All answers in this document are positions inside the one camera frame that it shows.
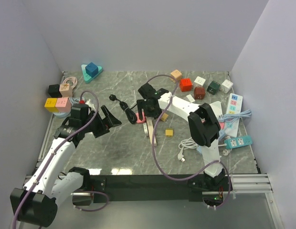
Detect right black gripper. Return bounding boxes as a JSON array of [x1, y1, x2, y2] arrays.
[[137, 100, 163, 121]]

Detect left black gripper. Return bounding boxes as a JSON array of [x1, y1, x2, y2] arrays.
[[82, 105, 121, 137]]

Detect black power cord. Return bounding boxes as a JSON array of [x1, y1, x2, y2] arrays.
[[109, 94, 141, 125]]

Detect pink plug adapter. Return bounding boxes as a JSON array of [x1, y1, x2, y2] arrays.
[[136, 113, 146, 124]]

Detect beige power strip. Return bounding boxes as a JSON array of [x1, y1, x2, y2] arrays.
[[146, 117, 157, 146]]

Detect white plug adapter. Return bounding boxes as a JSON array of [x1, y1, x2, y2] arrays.
[[185, 94, 195, 103], [143, 123, 149, 136]]

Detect orange plug adapter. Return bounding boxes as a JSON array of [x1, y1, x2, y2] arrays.
[[161, 113, 168, 122]]

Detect yellow plug adapter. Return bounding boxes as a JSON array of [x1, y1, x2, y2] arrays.
[[165, 128, 174, 137]]

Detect white cable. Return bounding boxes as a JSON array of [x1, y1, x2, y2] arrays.
[[177, 137, 199, 164]]

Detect dark red cube socket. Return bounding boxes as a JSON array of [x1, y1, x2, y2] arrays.
[[194, 87, 205, 100]]

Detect light blue power strip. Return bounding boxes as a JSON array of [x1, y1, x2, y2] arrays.
[[197, 109, 253, 155]]

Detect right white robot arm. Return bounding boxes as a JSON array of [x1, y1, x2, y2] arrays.
[[137, 83, 229, 191]]

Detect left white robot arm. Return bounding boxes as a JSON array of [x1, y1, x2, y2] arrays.
[[10, 104, 122, 228]]

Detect light blue round socket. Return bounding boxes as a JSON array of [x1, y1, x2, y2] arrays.
[[53, 97, 79, 118]]

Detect pink cube socket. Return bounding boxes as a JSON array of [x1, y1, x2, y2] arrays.
[[55, 97, 71, 113]]

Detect peach cube socket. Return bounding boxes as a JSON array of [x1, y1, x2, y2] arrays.
[[170, 70, 182, 83]]

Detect beige cube socket left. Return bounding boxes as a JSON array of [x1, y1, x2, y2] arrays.
[[59, 83, 73, 97]]

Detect yellow cube socket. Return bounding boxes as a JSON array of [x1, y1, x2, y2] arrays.
[[44, 98, 58, 113]]

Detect blue cube socket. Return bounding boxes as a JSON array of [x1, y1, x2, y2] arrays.
[[85, 62, 99, 77]]

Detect black cube socket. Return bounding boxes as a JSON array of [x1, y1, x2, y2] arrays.
[[48, 84, 62, 98]]

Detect white cube socket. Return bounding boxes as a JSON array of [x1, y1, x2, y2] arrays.
[[193, 76, 206, 87], [220, 79, 233, 94]]

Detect dark green cube socket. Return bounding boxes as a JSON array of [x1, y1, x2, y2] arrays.
[[207, 81, 220, 95]]

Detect white cube socket right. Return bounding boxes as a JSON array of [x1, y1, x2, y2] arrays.
[[220, 79, 233, 94]]

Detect teal triangular power strip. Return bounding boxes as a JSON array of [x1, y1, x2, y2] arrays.
[[81, 62, 103, 83]]

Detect black base bar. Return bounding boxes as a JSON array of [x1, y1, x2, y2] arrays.
[[89, 174, 208, 203]]

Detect white triangular power strip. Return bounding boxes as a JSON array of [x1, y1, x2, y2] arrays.
[[210, 101, 223, 119]]

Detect pink triangular power strip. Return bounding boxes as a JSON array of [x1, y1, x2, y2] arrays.
[[201, 119, 225, 130]]

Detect white multicolour power strip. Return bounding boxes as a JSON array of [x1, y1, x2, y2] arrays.
[[224, 93, 243, 138]]

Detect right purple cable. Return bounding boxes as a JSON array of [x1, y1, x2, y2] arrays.
[[146, 74, 232, 209]]

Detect pink coiled cable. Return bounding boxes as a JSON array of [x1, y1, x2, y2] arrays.
[[62, 76, 79, 91]]

